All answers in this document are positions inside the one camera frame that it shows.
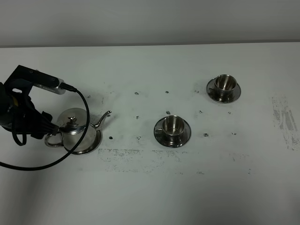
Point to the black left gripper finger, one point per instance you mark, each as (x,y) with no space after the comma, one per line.
(44,125)

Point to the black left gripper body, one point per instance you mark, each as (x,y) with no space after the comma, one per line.
(24,115)

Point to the stainless steel teapot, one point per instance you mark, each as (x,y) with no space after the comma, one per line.
(73,121)

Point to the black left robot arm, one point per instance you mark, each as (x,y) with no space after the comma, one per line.
(6,104)

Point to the steel teapot saucer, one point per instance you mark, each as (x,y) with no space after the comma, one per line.
(90,142)

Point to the near stainless steel saucer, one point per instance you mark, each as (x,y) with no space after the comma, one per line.
(177,142)

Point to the stainless steel saucer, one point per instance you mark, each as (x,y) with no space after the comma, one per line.
(177,142)
(224,99)

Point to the near stainless steel teacup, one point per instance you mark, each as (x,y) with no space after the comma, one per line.
(172,127)

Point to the stainless steel teacup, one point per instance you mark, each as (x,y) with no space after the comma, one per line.
(172,127)
(223,85)

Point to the far stainless steel saucer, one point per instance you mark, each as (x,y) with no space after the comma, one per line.
(224,99)

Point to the far stainless steel teacup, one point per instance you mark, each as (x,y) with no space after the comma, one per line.
(223,85)

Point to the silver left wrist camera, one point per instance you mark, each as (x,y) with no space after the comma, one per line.
(24,78)

